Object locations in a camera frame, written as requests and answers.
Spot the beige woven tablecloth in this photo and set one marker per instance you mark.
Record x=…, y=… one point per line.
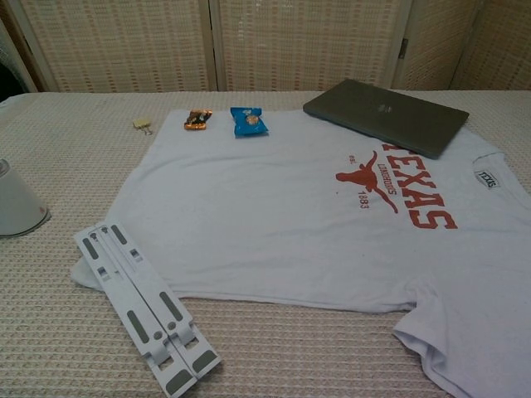
x=74, y=157

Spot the beige binder clip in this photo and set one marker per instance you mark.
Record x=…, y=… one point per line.
x=140, y=123

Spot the white folding laptop stand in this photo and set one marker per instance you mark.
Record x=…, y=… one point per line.
x=145, y=311

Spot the blue snack packet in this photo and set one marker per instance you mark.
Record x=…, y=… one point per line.
x=249, y=122

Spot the white clothes iron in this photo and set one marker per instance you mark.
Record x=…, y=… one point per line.
x=18, y=199

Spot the wicker folding screen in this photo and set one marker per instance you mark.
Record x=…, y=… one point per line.
x=124, y=41

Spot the white Texas Longhorns t-shirt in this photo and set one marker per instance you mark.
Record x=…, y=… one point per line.
x=257, y=215

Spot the orange brown snack packet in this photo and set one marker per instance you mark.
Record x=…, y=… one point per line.
x=198, y=119

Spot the grey closed laptop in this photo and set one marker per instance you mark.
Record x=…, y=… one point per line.
x=386, y=114

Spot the black object beside table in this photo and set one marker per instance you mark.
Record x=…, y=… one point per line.
x=10, y=81

